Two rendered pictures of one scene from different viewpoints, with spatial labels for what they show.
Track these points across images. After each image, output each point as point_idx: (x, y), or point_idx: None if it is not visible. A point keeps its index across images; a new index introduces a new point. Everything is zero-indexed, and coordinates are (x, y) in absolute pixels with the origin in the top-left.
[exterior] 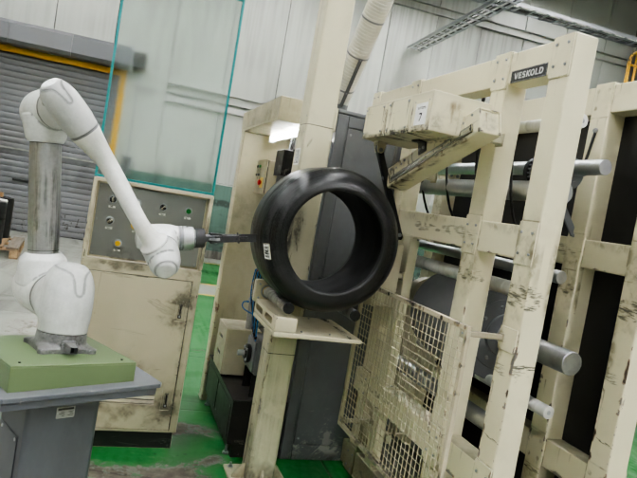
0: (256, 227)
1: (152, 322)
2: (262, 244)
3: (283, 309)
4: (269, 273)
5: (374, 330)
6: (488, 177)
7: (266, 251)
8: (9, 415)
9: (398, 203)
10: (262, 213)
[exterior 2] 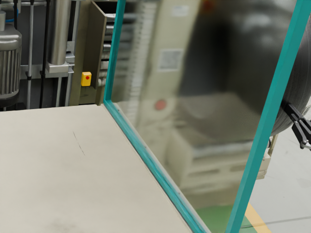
0: (288, 96)
1: None
2: (303, 108)
3: (269, 146)
4: (287, 128)
5: (72, 101)
6: None
7: (306, 111)
8: None
9: None
10: (300, 79)
